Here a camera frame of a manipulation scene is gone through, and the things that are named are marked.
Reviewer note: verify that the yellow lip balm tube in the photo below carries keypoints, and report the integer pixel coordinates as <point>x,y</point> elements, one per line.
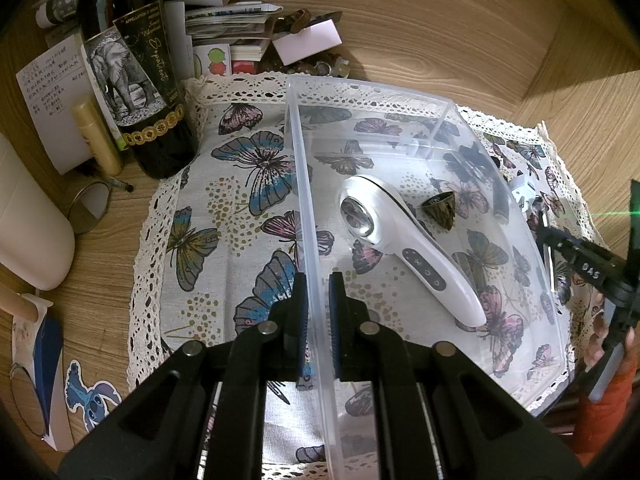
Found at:
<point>92,128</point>

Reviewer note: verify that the clear plastic storage bin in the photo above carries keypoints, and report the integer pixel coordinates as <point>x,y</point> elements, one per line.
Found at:
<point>410,140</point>

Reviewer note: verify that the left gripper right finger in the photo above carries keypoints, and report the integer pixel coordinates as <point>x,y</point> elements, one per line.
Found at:
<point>353,351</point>

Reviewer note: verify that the white handwritten note card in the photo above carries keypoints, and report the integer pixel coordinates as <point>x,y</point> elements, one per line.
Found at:
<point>51,84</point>

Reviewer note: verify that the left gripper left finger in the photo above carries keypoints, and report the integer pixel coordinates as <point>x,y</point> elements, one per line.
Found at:
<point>283,353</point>

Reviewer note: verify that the white handheld massager device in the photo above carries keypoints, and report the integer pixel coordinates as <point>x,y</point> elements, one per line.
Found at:
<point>375,213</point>

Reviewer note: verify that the butterfly print lace cloth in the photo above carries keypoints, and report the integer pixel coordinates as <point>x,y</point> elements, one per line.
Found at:
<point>220,244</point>

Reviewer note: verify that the small white card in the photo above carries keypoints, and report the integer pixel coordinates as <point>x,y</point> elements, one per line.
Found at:
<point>311,40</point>

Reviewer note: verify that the black clip tool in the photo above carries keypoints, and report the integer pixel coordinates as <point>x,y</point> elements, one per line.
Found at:
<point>477,161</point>

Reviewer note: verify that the silver metal pen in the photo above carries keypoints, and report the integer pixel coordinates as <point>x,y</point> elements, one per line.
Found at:
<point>544,248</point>

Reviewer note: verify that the blue stitch sticker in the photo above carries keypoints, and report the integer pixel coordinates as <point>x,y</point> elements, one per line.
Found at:
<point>95,402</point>

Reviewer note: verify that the round metal mirror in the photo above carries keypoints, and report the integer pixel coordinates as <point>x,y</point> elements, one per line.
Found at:
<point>89,206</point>

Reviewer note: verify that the white power adapter plug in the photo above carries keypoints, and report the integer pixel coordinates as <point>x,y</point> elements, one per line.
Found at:
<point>523,190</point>

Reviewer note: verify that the person right hand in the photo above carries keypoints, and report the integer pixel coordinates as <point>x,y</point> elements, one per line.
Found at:
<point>594,350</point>

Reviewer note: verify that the dark wine bottle elephant label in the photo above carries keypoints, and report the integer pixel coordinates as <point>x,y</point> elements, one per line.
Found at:
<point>127,50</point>

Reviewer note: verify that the black gold lighter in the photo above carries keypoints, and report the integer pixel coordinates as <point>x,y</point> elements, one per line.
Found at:
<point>500,201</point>

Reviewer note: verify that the stack of papers and books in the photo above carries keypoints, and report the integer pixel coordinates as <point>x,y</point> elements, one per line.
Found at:
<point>214,36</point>

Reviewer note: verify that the dark patterned cone cap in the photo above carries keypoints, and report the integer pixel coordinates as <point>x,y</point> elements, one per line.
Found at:
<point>441,208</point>

